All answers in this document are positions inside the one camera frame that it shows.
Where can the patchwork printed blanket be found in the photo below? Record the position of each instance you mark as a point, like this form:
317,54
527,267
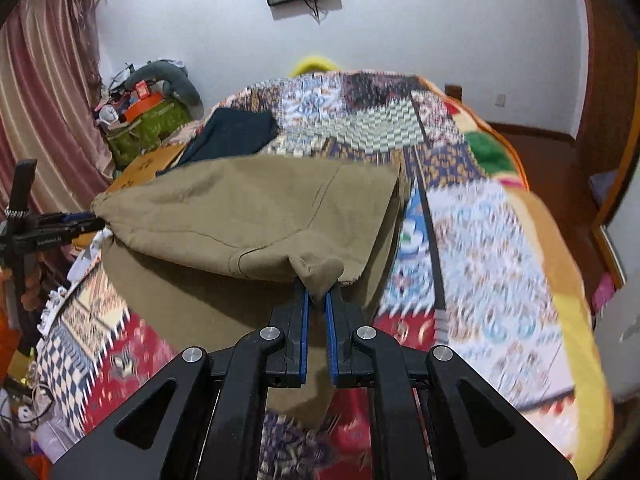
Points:
475,240

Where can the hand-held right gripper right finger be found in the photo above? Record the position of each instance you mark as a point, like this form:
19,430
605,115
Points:
330,325

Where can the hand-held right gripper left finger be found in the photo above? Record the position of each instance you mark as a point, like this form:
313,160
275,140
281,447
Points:
304,325

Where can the pink striped curtain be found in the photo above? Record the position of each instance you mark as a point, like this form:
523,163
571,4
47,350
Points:
45,90

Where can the yellow pillow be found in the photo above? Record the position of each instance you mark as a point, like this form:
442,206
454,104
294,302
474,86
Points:
315,64

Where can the green patterned bag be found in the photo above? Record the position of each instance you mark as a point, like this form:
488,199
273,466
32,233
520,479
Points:
147,130

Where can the cardboard box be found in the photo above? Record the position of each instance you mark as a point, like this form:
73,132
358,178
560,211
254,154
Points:
145,170

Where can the wooden door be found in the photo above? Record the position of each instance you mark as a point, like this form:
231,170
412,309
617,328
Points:
607,95

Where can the dark navy cloth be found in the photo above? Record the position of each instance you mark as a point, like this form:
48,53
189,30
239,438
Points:
232,132

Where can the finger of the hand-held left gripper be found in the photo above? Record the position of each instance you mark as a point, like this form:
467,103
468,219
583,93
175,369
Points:
75,220

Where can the khaki pants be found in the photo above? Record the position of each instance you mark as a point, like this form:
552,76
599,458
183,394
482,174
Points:
250,220

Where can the orange box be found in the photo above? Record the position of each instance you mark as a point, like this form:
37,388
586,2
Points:
142,107

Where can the grey plush pillow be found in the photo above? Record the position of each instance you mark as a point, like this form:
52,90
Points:
172,80

